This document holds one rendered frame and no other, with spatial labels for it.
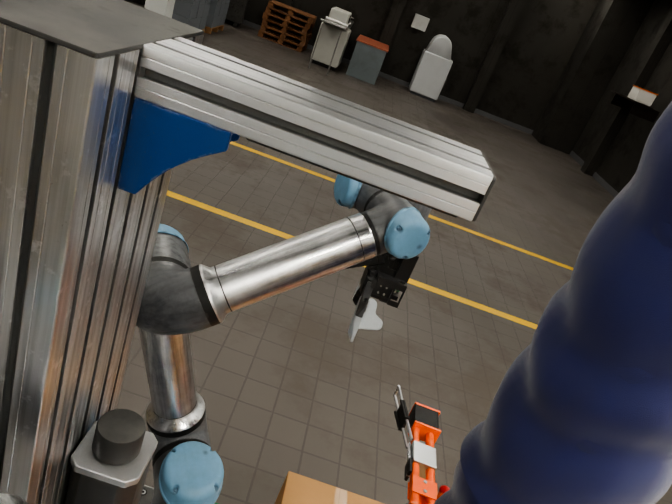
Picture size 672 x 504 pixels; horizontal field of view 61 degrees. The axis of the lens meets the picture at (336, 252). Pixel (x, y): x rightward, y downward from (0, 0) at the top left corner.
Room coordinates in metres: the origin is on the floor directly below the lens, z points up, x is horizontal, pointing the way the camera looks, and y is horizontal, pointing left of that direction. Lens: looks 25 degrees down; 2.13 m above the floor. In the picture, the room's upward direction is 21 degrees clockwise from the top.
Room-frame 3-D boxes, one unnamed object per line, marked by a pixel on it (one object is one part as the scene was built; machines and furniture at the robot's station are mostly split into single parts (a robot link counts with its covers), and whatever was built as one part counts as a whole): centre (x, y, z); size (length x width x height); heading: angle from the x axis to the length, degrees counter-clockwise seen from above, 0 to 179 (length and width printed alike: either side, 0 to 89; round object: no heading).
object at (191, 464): (0.78, 0.10, 1.20); 0.13 x 0.12 x 0.14; 29
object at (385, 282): (1.04, -0.11, 1.66); 0.09 x 0.08 x 0.12; 93
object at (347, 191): (0.97, -0.02, 1.82); 0.11 x 0.11 x 0.08; 29
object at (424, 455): (1.12, -0.39, 1.17); 0.07 x 0.07 x 0.04; 1
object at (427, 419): (1.26, -0.39, 1.18); 0.08 x 0.07 x 0.05; 1
